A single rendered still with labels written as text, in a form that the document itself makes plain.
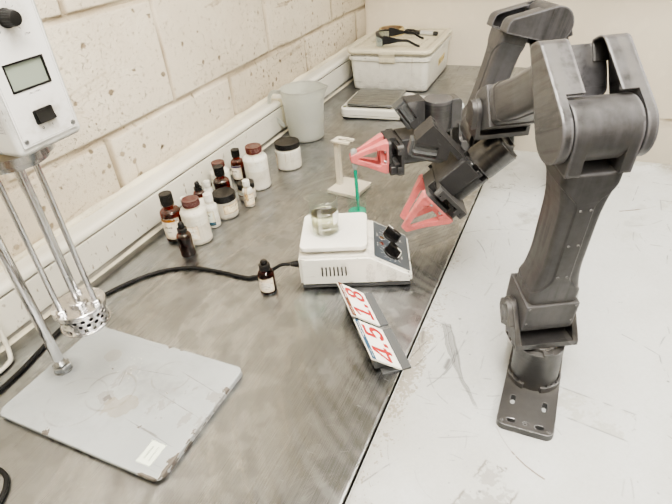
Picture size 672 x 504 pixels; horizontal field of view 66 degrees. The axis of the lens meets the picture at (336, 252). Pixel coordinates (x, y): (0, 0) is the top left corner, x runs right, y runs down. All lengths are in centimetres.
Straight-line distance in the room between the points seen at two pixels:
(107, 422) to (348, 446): 34
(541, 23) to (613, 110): 54
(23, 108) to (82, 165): 56
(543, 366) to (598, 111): 35
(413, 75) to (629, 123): 143
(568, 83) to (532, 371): 38
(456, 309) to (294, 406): 32
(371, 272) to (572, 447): 41
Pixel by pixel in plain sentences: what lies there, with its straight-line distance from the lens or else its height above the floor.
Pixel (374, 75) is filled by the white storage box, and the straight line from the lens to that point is 198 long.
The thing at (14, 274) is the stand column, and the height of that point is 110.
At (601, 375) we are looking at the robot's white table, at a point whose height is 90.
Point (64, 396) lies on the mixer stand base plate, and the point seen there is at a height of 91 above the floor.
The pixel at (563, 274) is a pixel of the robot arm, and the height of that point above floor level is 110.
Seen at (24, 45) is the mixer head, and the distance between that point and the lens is 59.
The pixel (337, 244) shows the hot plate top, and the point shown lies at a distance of 90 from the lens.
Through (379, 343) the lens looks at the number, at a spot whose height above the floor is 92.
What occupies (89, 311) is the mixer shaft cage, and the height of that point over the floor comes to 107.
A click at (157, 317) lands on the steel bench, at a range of 97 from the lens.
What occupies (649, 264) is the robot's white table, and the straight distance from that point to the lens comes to 109.
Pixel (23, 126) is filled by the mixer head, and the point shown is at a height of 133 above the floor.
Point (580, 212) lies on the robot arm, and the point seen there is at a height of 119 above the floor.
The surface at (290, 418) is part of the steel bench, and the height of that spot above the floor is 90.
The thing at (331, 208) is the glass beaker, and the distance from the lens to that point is 90.
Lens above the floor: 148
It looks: 34 degrees down
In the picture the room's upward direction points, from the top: 5 degrees counter-clockwise
